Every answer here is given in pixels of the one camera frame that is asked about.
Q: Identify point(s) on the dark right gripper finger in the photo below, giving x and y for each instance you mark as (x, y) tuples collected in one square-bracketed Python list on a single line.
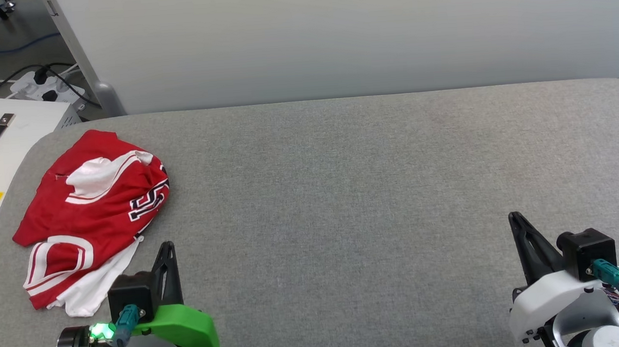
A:
[(528, 261), (549, 261)]

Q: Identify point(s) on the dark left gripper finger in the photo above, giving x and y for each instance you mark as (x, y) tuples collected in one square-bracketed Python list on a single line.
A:
[(163, 290), (174, 286)]

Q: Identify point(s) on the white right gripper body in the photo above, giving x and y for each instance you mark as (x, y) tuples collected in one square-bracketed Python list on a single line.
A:
[(547, 301)]

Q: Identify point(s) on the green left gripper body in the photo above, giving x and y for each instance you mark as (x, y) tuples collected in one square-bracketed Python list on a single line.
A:
[(189, 326)]

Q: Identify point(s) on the red and white basketball jersey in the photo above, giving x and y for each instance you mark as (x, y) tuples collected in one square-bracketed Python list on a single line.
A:
[(99, 210)]

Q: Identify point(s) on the white equipment box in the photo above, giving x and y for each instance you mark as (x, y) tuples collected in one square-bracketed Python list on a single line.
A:
[(18, 134)]

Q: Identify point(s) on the white power strip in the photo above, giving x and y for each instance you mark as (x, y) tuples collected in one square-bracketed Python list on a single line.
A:
[(44, 86)]

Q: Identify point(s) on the grey metal partition leg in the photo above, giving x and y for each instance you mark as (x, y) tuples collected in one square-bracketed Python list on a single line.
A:
[(80, 53)]

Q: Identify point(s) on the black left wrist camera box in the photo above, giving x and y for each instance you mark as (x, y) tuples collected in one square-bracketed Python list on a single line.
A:
[(130, 292)]

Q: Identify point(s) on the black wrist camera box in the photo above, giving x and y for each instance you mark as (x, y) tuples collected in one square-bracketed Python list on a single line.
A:
[(587, 246), (130, 292)]

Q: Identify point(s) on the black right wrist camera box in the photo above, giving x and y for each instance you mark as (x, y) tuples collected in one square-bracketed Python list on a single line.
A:
[(587, 246)]

